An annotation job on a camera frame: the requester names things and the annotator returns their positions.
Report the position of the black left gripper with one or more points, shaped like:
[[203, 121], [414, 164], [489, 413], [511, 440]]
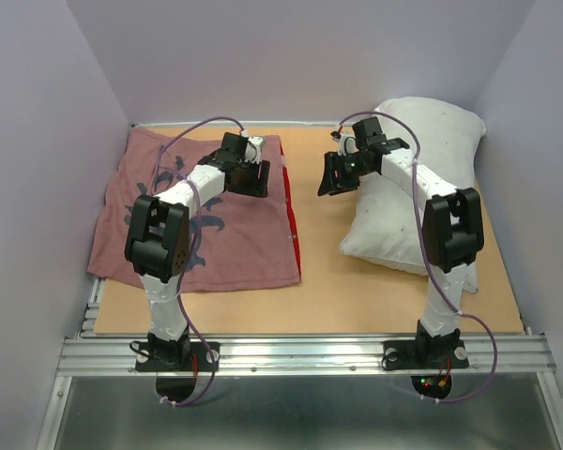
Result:
[[259, 187]]

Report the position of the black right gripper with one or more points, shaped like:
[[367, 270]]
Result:
[[332, 184]]

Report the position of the pink pillowcase with dark print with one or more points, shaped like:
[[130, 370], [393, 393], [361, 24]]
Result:
[[246, 242]]

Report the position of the white pillow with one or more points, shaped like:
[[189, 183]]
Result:
[[384, 230]]

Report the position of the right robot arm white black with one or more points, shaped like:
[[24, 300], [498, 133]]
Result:
[[450, 235]]

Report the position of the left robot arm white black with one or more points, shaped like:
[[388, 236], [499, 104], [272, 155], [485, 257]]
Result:
[[163, 231]]

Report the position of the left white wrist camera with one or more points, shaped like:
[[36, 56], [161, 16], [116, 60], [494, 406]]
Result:
[[254, 149]]

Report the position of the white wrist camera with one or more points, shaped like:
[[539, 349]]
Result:
[[254, 149], [346, 142]]

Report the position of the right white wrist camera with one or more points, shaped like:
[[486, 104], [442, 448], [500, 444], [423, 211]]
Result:
[[346, 142]]

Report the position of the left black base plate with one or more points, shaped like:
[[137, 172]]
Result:
[[193, 358]]

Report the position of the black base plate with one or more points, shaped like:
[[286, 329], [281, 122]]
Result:
[[408, 355], [193, 358]]

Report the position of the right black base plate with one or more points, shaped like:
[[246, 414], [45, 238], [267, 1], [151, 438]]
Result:
[[408, 355]]

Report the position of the aluminium frame rail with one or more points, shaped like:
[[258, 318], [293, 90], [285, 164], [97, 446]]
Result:
[[301, 367]]

